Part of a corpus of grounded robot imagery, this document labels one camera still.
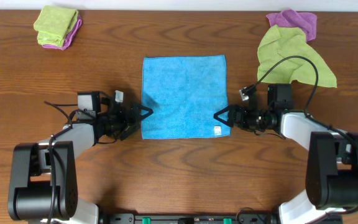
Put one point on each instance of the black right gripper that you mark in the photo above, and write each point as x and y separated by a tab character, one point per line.
234	111

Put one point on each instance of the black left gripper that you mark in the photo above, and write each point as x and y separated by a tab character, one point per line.
131	124

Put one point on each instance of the blue microfiber cloth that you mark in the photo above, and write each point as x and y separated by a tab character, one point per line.
184	94

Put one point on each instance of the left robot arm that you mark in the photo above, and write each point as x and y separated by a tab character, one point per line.
43	186

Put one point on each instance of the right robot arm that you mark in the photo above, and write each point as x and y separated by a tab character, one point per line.
331	185

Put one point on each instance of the crumpled green cloth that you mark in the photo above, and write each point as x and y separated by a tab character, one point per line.
284	57

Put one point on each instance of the folded purple cloth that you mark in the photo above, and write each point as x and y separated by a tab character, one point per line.
69	37

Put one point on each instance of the folded green cloth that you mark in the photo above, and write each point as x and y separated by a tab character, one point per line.
53	24

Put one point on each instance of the crumpled purple cloth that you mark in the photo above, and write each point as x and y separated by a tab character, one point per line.
306	21

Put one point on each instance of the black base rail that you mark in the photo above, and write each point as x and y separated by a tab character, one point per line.
242	218

